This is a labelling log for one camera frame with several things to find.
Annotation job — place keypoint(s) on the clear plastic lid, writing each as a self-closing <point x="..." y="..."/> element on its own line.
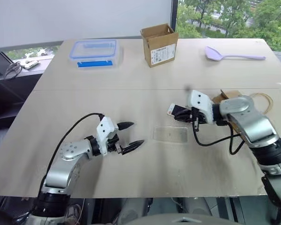
<point x="170" y="134"/>

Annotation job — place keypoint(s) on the tan rubber band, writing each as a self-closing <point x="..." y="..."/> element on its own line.
<point x="270" y="100"/>

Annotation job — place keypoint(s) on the white power strip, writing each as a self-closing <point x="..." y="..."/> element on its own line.
<point x="30" y="64"/>

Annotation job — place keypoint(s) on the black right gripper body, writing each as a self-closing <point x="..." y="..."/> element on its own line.
<point x="199" y="117"/>

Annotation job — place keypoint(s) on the white smartphone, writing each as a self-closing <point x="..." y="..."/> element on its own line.
<point x="174" y="109"/>

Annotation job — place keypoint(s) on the open cardboard box with label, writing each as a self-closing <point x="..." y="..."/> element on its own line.
<point x="160" y="47"/>

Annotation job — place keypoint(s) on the lilac plastic spoon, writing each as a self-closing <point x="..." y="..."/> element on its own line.
<point x="215" y="54"/>

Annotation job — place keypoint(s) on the small flat cardboard box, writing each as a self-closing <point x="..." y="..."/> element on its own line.
<point x="227" y="95"/>

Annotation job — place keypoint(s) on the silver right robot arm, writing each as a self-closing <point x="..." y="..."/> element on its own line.
<point x="253" y="122"/>

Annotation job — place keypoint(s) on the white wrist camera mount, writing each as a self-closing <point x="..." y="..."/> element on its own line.
<point x="201" y="100"/>
<point x="104" y="131"/>

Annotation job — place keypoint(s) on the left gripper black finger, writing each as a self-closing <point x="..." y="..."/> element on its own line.
<point x="132" y="147"/>
<point x="126" y="125"/>

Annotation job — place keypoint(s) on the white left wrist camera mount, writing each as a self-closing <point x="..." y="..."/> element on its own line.
<point x="104" y="131"/>

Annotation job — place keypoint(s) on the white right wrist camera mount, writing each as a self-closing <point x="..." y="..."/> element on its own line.
<point x="201" y="100"/>

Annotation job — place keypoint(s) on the clear container with blue lid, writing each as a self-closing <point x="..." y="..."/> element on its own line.
<point x="94" y="54"/>

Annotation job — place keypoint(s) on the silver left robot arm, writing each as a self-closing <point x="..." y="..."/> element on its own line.
<point x="61" y="171"/>

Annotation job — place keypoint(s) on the dark window frame post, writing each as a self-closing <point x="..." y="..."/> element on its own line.
<point x="174" y="16"/>

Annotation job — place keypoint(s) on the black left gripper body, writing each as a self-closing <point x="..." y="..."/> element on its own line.
<point x="113" y="143"/>

